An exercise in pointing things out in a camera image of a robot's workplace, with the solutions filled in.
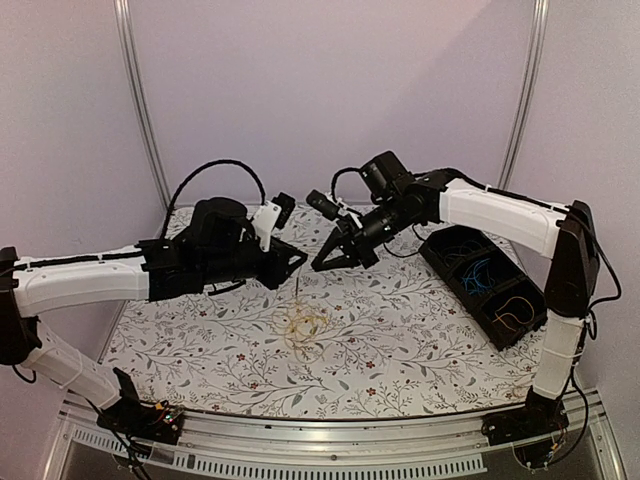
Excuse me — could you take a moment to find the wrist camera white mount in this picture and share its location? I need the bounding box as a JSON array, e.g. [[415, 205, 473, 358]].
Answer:
[[250, 192, 296, 252], [306, 190, 363, 221]]

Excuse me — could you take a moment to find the blue cable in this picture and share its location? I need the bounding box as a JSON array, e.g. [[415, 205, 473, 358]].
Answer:
[[459, 262, 486, 301], [462, 254, 501, 299]]

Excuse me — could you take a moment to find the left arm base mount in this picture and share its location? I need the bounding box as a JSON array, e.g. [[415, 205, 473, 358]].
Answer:
[[97, 368, 185, 445]]

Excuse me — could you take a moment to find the thin grey cable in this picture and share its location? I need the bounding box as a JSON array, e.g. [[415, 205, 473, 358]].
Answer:
[[437, 238, 489, 264]]

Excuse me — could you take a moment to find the floral patterned table mat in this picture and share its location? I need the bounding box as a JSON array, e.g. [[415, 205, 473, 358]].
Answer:
[[103, 228, 544, 419]]

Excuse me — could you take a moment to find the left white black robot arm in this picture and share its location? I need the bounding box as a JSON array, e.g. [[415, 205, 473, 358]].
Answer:
[[1, 193, 307, 434]]

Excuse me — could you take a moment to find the left aluminium frame post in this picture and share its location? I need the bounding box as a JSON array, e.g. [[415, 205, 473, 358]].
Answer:
[[113, 0, 171, 210]]

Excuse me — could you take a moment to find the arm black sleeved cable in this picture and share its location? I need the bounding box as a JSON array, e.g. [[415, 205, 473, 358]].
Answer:
[[162, 158, 266, 236], [330, 167, 366, 199]]

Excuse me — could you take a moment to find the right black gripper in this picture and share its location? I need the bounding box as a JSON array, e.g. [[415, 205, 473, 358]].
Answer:
[[311, 195, 418, 271]]

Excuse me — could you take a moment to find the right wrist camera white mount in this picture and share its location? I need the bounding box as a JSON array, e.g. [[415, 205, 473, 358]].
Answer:
[[306, 190, 363, 221]]

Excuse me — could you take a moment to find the aluminium frame post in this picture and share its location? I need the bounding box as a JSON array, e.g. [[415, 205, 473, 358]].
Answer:
[[498, 0, 550, 189], [113, 0, 171, 210]]

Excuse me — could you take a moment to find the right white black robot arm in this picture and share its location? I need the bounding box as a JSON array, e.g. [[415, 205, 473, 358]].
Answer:
[[307, 151, 604, 436]]

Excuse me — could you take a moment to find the black three-compartment tray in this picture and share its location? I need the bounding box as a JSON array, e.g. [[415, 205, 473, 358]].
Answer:
[[419, 226, 547, 351]]

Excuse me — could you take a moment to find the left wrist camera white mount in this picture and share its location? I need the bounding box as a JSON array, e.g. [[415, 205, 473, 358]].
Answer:
[[250, 192, 296, 252]]

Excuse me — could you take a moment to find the aluminium front rail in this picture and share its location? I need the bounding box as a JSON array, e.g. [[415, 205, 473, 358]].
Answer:
[[43, 389, 633, 479]]

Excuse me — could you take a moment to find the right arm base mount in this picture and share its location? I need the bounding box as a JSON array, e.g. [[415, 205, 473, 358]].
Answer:
[[481, 403, 569, 470]]

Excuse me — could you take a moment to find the right arm black sleeved cable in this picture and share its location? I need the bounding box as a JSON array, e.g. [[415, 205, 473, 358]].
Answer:
[[330, 167, 366, 199]]

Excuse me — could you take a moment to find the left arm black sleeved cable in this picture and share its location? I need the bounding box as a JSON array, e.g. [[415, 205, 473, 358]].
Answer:
[[162, 158, 266, 236]]

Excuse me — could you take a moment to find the right aluminium frame post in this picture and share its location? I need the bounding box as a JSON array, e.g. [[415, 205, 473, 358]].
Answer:
[[498, 0, 550, 189]]

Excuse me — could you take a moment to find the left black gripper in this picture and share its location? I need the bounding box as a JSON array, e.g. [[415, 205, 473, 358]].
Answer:
[[201, 234, 308, 291]]

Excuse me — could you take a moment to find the yellow cable bundle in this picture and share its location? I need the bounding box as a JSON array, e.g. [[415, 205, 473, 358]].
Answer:
[[272, 304, 334, 361]]

